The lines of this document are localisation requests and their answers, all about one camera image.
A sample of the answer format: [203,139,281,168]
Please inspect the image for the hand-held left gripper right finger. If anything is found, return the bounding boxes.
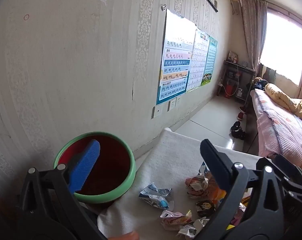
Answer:
[200,138,284,240]

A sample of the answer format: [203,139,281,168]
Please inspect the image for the metal shelf rack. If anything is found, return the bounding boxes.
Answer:
[220,60,257,103]

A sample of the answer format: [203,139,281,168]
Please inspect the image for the blue letter wall poster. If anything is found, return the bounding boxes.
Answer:
[156,9,197,105]

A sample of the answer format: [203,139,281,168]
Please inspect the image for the blue white crumpled wrapper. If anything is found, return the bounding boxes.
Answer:
[138,182,174,210]

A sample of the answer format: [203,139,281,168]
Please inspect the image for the white table cloth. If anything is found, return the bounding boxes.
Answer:
[97,127,264,240]

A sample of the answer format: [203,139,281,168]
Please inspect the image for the yellow pillow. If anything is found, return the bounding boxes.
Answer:
[265,83,302,124]

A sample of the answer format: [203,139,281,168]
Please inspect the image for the teal chart wall poster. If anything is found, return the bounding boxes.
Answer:
[200,37,218,87]

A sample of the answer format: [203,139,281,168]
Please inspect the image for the bed with pink sheet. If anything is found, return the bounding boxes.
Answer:
[250,89,302,170]

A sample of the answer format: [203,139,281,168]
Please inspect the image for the dark blue clothes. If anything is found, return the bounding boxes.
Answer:
[254,79,269,90]

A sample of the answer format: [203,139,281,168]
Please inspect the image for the pink drink carton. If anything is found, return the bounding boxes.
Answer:
[160,210,193,231]

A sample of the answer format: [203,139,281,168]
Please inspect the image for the silver crumpled wrapper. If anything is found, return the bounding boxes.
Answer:
[177,217,210,239]

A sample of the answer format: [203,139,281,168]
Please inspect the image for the orange wrapper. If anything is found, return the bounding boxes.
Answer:
[211,185,228,202]

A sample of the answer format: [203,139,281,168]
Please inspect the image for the red bin with green rim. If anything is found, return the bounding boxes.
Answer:
[53,131,137,208]

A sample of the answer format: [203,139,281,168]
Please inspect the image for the dark crumpled wrapper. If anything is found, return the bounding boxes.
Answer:
[196,199,218,218]

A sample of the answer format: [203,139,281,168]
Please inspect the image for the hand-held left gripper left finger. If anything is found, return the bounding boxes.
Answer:
[19,139,101,240]

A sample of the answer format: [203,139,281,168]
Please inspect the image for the black wall bar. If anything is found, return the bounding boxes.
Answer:
[200,0,219,13]

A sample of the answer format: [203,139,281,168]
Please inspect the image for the red white crumpled wrapper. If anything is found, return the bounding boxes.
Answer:
[185,175,210,199]

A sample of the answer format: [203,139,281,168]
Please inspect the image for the grid chart wall poster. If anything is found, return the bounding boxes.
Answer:
[185,27,211,92]

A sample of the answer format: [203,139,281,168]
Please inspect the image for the bright window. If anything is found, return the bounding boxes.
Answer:
[260,10,302,85]

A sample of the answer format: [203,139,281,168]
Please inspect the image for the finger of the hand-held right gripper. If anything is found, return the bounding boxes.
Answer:
[272,154,302,193]
[282,180,302,202]

